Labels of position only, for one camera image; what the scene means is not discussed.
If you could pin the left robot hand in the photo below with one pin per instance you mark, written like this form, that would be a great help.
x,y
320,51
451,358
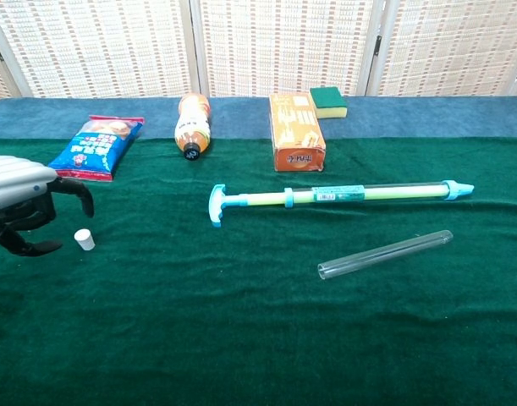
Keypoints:
x,y
12,182

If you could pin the blue table cloth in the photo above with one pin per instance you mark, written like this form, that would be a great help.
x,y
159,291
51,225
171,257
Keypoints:
x,y
410,116

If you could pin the orange cardboard box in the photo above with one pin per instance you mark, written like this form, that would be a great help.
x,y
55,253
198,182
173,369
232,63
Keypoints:
x,y
296,131

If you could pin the blue green water pump toy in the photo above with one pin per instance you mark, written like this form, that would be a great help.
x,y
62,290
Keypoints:
x,y
338,194

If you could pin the white plastic cap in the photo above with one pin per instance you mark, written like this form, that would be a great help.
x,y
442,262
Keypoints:
x,y
84,240

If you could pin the orange drink bottle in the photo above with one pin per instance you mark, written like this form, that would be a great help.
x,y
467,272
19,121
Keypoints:
x,y
192,124

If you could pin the dark green table cloth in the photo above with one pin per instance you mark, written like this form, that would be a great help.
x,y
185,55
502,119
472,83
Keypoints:
x,y
241,317

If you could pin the blue snack bag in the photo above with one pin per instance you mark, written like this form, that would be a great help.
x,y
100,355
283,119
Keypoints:
x,y
91,150

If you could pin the clear plastic tube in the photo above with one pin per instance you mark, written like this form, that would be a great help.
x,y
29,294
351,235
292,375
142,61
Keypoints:
x,y
385,255

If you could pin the green yellow sponge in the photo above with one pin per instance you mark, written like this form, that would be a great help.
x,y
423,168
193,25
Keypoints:
x,y
328,99

